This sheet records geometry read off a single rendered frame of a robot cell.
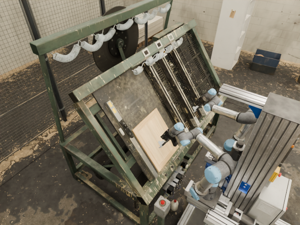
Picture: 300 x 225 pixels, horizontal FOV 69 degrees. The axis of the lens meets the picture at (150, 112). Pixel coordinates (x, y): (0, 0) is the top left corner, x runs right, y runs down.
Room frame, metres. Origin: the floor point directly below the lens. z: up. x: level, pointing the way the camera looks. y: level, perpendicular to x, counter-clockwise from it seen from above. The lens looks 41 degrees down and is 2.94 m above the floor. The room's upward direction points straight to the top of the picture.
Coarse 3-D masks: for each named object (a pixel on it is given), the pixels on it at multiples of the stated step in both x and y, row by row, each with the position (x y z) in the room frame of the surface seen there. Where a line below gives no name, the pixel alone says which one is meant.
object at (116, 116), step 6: (108, 108) 1.58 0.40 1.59; (114, 114) 1.55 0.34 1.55; (120, 120) 1.53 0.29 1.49; (120, 126) 1.51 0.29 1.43; (132, 138) 1.46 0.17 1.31; (138, 150) 1.40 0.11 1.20; (144, 156) 1.38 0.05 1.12; (144, 162) 1.34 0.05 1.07; (150, 168) 1.32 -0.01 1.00; (150, 174) 1.30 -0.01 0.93; (156, 174) 1.30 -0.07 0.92
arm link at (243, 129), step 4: (256, 120) 1.40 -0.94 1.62; (244, 124) 1.49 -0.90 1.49; (252, 124) 1.47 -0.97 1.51; (240, 128) 1.51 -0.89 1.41; (244, 128) 1.48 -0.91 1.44; (248, 128) 1.47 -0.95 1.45; (236, 132) 1.57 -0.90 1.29; (240, 132) 1.49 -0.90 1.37; (244, 132) 1.48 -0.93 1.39; (232, 136) 1.56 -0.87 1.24; (236, 136) 1.51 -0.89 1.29; (240, 136) 1.49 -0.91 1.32; (244, 136) 1.49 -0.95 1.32; (236, 140) 1.49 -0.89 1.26
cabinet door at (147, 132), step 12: (156, 108) 1.89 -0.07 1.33; (144, 120) 1.70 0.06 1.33; (156, 120) 1.79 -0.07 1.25; (144, 132) 1.60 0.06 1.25; (156, 132) 1.68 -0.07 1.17; (144, 144) 1.50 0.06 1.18; (156, 144) 1.57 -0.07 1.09; (168, 144) 1.65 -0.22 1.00; (156, 156) 1.47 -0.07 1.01; (168, 156) 1.54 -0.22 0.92; (156, 168) 1.37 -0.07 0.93
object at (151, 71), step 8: (144, 56) 2.18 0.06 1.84; (144, 64) 2.20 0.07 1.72; (152, 64) 2.17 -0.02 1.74; (152, 72) 2.14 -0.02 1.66; (152, 80) 2.14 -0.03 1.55; (160, 80) 2.13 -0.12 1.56; (160, 88) 2.07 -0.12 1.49; (168, 96) 2.05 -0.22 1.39; (168, 104) 2.00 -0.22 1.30; (176, 112) 1.98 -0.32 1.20; (184, 128) 1.88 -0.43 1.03
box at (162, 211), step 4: (160, 196) 1.05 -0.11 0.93; (168, 200) 1.01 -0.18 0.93; (156, 204) 0.97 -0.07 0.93; (168, 204) 0.97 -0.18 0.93; (156, 208) 0.95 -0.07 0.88; (160, 208) 0.93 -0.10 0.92; (164, 208) 0.93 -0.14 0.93; (168, 208) 0.97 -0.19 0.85; (156, 212) 0.95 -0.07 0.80; (160, 212) 0.92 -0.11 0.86; (164, 212) 0.90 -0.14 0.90; (160, 216) 0.92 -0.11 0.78; (164, 216) 0.91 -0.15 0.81
